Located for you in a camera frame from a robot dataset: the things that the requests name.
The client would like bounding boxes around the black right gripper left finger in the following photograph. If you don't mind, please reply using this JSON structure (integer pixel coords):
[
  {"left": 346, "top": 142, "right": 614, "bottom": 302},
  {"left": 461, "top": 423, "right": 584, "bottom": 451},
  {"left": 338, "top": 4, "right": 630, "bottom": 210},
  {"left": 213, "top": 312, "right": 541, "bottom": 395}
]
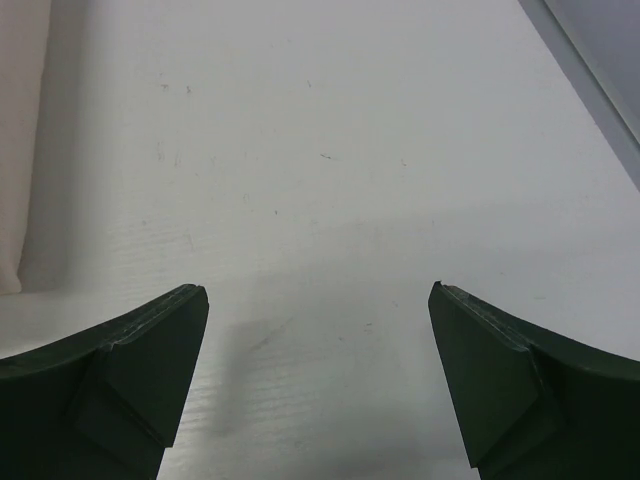
[{"left": 1, "top": 284, "right": 209, "bottom": 479}]

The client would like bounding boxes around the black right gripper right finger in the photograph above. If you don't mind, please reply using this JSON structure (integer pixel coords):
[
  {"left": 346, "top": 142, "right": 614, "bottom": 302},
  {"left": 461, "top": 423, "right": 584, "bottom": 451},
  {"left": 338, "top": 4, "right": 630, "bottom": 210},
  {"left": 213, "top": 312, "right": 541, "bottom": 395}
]
[{"left": 428, "top": 282, "right": 639, "bottom": 479}]

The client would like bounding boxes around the beige cloth wrap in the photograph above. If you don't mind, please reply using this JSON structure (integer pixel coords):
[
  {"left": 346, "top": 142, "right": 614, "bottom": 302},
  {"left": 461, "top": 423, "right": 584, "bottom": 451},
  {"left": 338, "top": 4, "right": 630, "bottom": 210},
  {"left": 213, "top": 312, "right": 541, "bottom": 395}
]
[{"left": 1, "top": 0, "right": 51, "bottom": 294}]

